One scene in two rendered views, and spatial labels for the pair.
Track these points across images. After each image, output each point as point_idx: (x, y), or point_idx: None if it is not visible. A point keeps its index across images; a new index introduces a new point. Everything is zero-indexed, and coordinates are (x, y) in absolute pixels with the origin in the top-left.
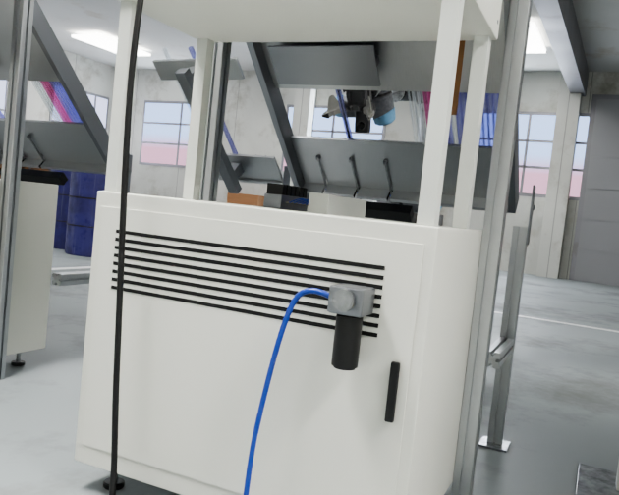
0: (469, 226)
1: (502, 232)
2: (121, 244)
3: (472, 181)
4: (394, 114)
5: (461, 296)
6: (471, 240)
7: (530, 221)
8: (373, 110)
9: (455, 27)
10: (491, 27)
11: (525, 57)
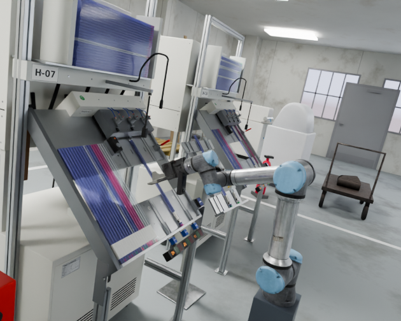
0: (0, 230)
1: (7, 245)
2: None
3: None
4: (209, 188)
5: None
6: None
7: (95, 285)
8: (155, 180)
9: None
10: None
11: (14, 160)
